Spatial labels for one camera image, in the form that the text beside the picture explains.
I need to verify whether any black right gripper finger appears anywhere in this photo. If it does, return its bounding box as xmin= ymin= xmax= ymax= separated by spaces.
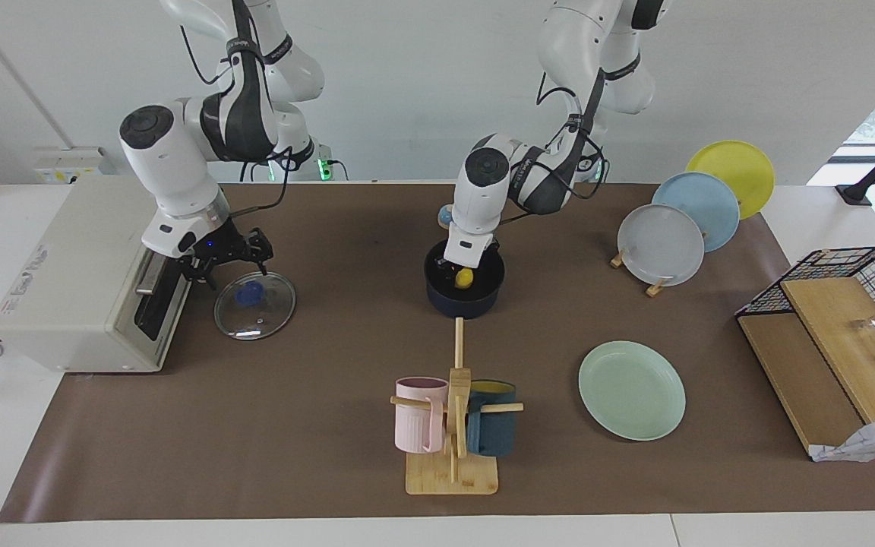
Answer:
xmin=179 ymin=255 xmax=216 ymax=291
xmin=244 ymin=228 xmax=275 ymax=268

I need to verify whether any glass lid with purple knob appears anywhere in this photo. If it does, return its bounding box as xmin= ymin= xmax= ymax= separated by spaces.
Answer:
xmin=213 ymin=271 xmax=297 ymax=341

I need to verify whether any wooden plate rack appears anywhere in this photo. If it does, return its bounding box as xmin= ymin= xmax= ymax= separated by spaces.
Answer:
xmin=609 ymin=247 xmax=670 ymax=299

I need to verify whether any grey plate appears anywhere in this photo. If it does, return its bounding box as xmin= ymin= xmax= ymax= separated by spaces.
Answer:
xmin=618 ymin=204 xmax=706 ymax=288

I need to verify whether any pale green plate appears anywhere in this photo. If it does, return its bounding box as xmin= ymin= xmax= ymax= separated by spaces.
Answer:
xmin=578 ymin=340 xmax=687 ymax=442

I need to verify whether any light blue plate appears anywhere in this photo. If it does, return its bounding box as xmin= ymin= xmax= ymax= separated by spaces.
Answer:
xmin=652 ymin=172 xmax=741 ymax=253

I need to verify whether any yellow plate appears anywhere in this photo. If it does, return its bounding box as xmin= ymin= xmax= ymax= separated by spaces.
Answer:
xmin=686 ymin=140 xmax=776 ymax=221

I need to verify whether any beige toaster oven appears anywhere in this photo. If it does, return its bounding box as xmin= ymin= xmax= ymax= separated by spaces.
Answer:
xmin=0 ymin=176 xmax=210 ymax=375

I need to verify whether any pink mug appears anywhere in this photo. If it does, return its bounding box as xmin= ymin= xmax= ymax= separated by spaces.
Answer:
xmin=394 ymin=377 xmax=450 ymax=454

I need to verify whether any dark teal mug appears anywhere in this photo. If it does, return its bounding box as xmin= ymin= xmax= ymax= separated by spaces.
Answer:
xmin=466 ymin=380 xmax=518 ymax=458

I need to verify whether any brown table mat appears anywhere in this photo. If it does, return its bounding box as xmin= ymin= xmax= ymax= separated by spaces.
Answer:
xmin=0 ymin=182 xmax=875 ymax=523

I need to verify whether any wooden mug tree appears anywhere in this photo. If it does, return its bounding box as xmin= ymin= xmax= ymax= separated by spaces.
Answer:
xmin=390 ymin=318 xmax=525 ymax=496

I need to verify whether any dark saucepan with purple handle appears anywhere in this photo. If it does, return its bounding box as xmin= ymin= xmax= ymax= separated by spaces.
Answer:
xmin=423 ymin=237 xmax=505 ymax=320

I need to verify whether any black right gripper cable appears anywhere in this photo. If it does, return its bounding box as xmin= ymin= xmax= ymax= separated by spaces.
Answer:
xmin=229 ymin=148 xmax=292 ymax=229

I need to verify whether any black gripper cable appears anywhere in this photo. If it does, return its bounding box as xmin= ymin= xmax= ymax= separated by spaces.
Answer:
xmin=500 ymin=85 xmax=611 ymax=226
xmin=229 ymin=148 xmax=292 ymax=229

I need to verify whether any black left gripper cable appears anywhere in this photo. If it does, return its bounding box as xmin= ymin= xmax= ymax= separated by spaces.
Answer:
xmin=500 ymin=85 xmax=611 ymax=226

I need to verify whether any white wall socket box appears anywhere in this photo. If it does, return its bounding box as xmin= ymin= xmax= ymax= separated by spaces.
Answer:
xmin=33 ymin=147 xmax=104 ymax=185

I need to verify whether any wood and wire shelf rack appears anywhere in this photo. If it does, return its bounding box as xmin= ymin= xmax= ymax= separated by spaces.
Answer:
xmin=734 ymin=245 xmax=875 ymax=458

